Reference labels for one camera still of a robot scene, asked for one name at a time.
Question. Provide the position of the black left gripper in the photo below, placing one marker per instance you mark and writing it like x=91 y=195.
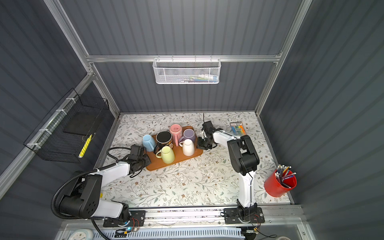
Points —
x=148 y=161

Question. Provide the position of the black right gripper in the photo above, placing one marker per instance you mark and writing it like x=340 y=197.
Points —
x=200 y=145

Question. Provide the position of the light blue mug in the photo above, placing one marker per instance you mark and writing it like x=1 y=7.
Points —
x=149 y=143

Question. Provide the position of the black mug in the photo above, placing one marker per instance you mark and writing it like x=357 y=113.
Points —
x=164 y=139

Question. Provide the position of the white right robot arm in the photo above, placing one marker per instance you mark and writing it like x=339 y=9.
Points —
x=243 y=156

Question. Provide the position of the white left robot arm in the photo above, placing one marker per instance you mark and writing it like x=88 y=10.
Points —
x=80 y=196

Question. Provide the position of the white mug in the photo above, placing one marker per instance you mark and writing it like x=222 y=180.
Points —
x=188 y=147

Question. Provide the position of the purple mug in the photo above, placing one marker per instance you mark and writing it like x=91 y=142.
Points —
x=187 y=134

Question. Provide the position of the light green mug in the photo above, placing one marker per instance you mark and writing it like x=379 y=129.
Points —
x=166 y=154

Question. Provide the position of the pink mug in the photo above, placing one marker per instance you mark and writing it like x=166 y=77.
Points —
x=177 y=133

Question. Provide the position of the orange wooden tray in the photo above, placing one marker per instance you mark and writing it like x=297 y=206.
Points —
x=158 y=163

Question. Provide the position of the highlighter marker pack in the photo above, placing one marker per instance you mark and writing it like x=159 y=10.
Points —
x=238 y=128

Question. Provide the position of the yellow marker in basket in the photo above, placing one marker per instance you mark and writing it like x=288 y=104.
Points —
x=85 y=146

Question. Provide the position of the markers in white basket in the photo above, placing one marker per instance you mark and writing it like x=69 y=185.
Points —
x=205 y=78

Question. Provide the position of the red pencil cup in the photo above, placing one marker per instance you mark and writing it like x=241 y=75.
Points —
x=276 y=188

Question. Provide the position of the white clock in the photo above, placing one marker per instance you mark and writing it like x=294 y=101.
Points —
x=81 y=234

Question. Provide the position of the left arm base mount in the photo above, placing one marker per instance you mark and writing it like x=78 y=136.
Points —
x=126 y=219

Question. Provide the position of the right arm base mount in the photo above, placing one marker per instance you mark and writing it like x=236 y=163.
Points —
x=243 y=215

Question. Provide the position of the black wire wall basket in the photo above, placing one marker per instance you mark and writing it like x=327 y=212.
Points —
x=63 y=135

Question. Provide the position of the white wire wall basket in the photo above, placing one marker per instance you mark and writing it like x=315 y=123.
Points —
x=169 y=71

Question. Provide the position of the white ventilated cable duct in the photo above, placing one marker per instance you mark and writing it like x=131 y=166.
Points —
x=210 y=233

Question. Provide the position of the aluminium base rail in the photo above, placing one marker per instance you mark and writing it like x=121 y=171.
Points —
x=179 y=217

